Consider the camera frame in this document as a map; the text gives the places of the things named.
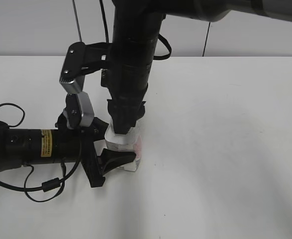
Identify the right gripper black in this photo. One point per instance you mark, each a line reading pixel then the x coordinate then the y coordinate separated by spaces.
pixel 125 108

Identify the white yogurt bottle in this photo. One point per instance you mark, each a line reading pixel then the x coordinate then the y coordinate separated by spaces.
pixel 131 142

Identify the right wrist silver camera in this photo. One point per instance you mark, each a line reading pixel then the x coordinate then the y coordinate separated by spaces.
pixel 71 78

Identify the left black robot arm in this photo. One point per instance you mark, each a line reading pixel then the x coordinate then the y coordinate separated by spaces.
pixel 20 147

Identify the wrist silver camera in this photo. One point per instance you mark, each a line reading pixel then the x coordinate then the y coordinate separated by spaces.
pixel 71 78
pixel 78 111

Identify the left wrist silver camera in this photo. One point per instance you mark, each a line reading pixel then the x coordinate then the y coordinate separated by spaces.
pixel 78 111

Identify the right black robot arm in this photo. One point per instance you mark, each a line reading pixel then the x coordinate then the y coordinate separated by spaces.
pixel 136 31

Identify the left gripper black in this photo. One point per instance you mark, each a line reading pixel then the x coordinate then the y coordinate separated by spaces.
pixel 79 144

